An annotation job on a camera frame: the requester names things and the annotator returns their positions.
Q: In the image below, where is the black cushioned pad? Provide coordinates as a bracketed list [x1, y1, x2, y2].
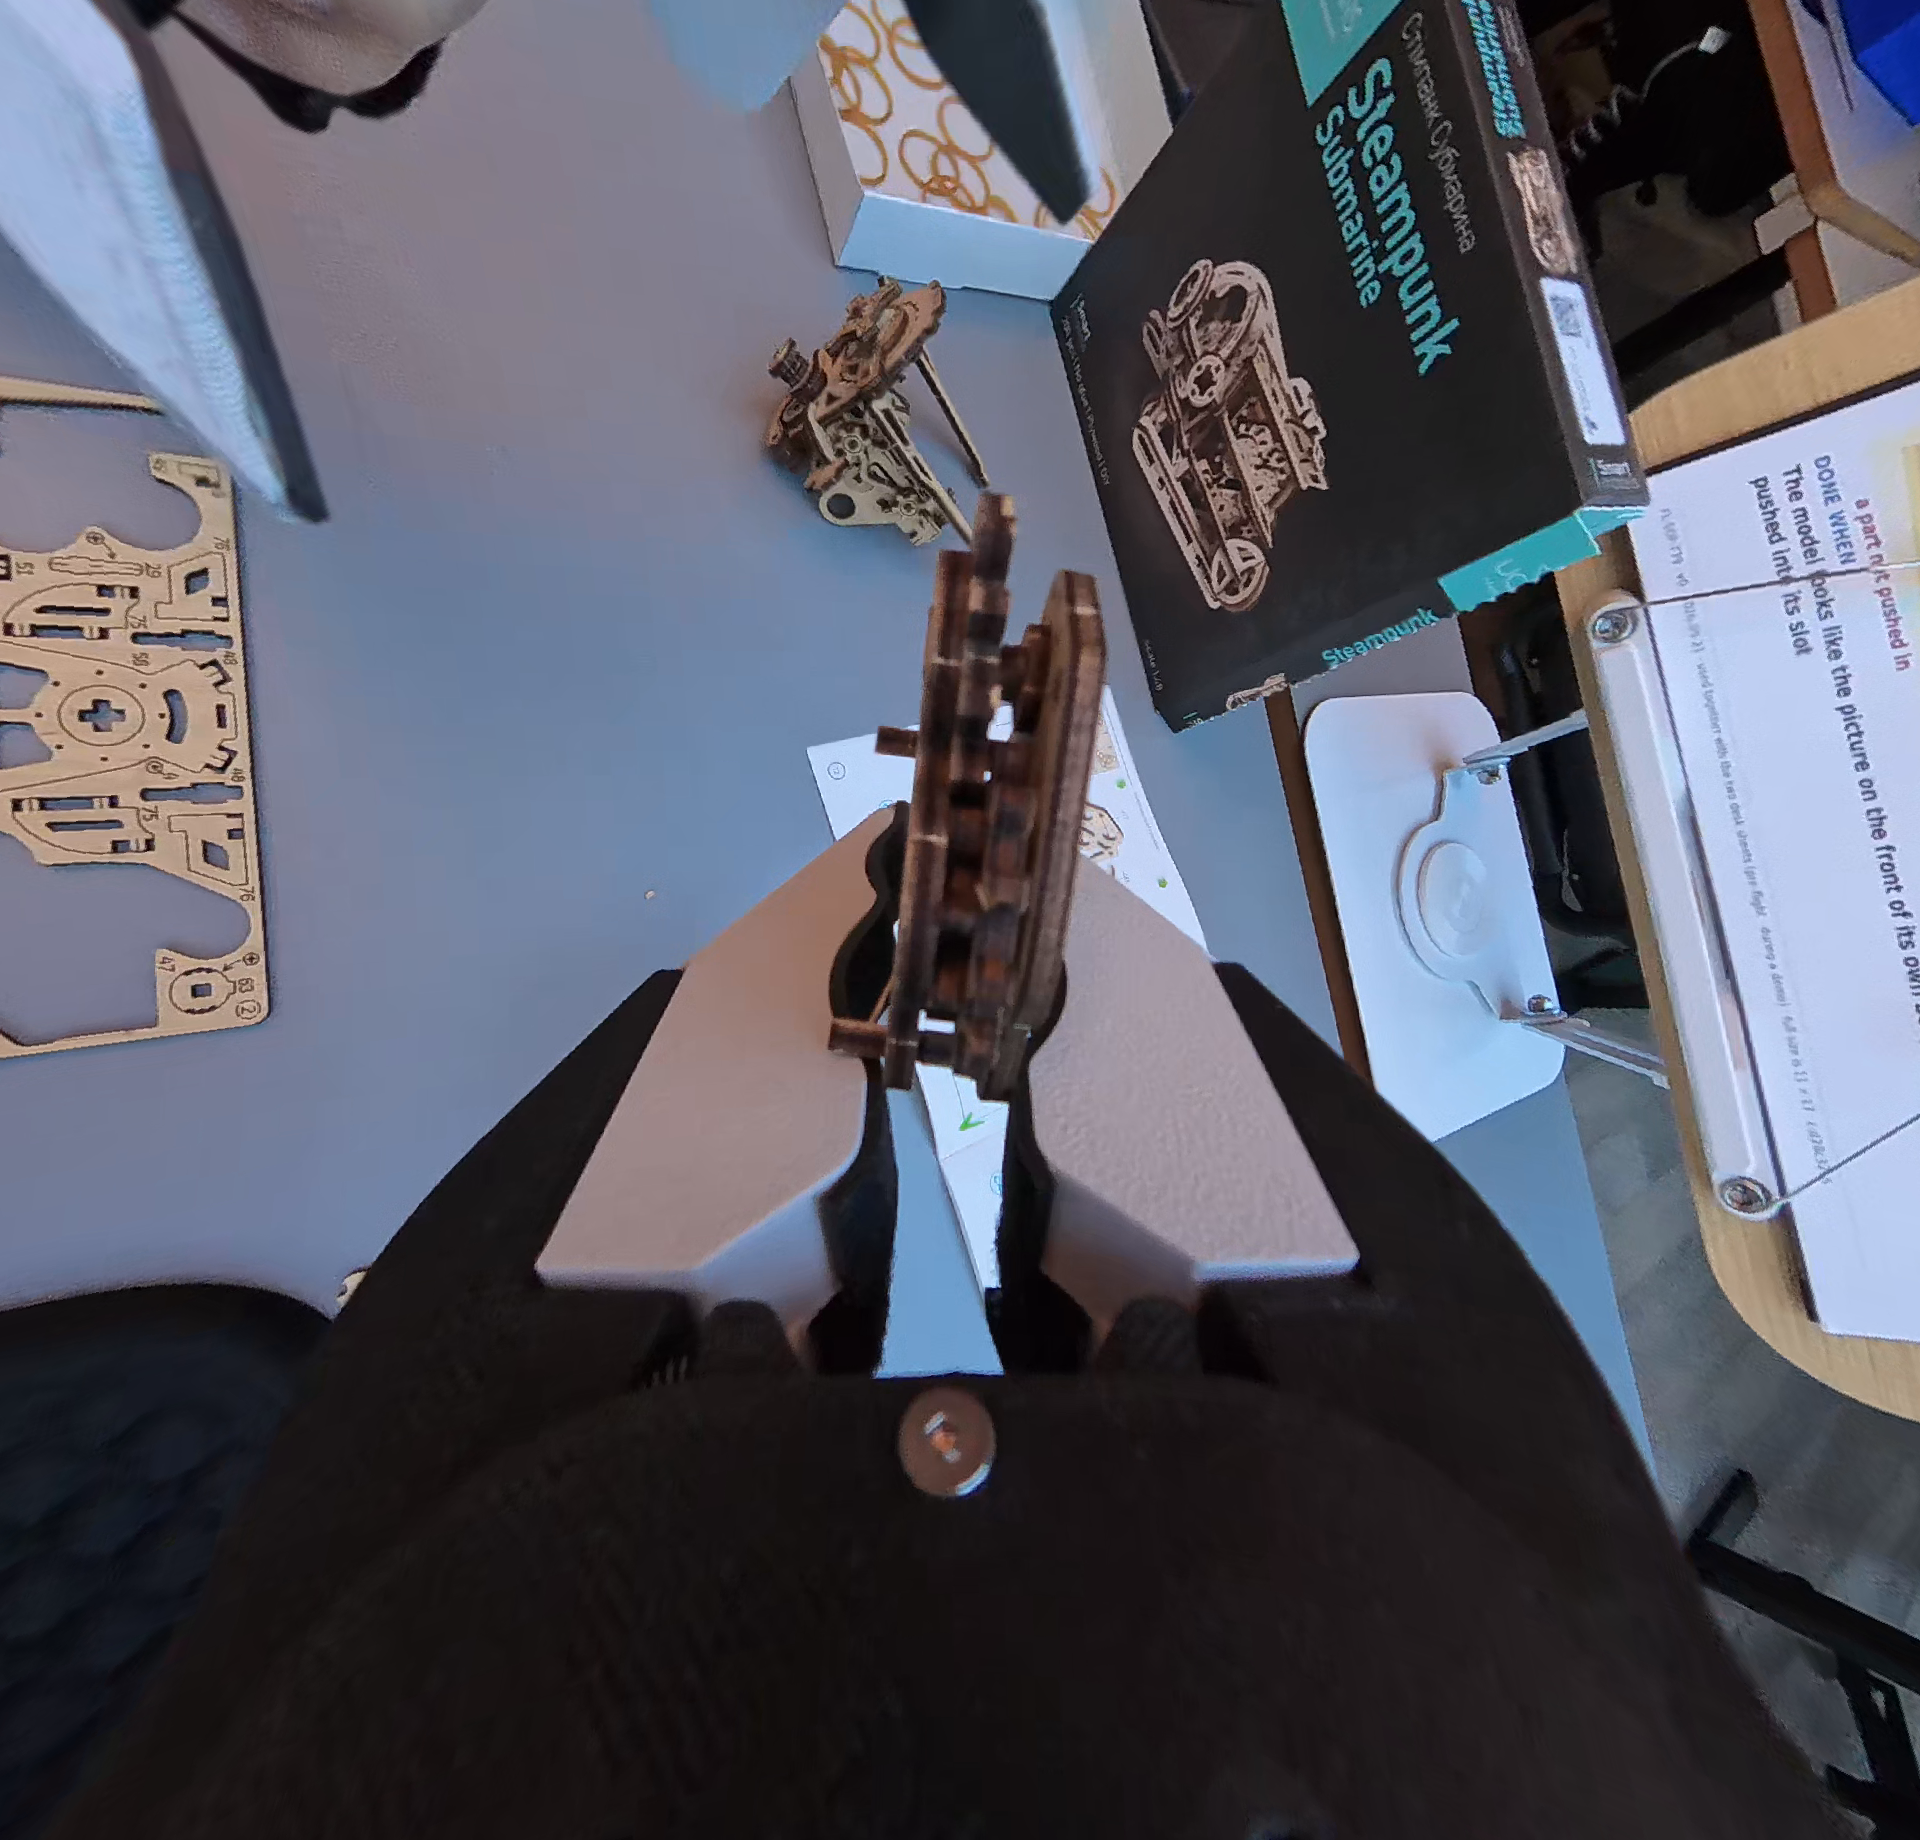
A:
[0, 1280, 334, 1840]

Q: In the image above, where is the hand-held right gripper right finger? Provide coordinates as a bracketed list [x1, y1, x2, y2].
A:
[1003, 857, 1364, 1372]

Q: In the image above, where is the laser-cut wooden parts sheet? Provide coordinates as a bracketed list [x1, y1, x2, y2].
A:
[0, 452, 273, 1057]

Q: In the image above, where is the white cardboard box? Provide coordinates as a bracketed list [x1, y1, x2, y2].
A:
[790, 0, 1142, 303]

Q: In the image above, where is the long wooden table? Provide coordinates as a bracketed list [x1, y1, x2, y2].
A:
[1725, 0, 1920, 314]

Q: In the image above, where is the wooden gear assembly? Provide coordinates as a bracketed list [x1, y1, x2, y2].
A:
[830, 490, 1109, 1103]

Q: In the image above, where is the small wooden mechanical model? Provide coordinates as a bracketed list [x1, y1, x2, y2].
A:
[765, 276, 994, 548]

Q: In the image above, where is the task instruction sheet on stand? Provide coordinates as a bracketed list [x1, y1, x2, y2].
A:
[1552, 281, 1920, 1423]

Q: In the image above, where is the black puzzle kit box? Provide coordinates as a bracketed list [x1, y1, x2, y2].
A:
[1049, 0, 1649, 732]

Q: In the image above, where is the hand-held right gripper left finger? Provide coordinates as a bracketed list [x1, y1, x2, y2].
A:
[535, 800, 920, 1372]

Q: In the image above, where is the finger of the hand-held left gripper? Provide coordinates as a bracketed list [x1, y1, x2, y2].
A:
[0, 0, 329, 524]
[636, 0, 1094, 225]

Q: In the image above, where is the white instruction booklet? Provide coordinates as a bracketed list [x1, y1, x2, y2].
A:
[807, 686, 1208, 1288]

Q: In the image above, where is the printed instruction sheet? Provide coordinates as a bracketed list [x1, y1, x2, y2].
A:
[1627, 377, 1920, 1339]

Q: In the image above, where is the pile of tan rubber bands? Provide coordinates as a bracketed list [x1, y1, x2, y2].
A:
[822, 0, 1119, 238]

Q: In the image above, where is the grey desk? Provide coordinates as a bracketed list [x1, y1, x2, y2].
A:
[0, 0, 1652, 1468]

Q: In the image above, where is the thin wooden strip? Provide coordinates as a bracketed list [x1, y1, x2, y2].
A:
[0, 377, 164, 419]

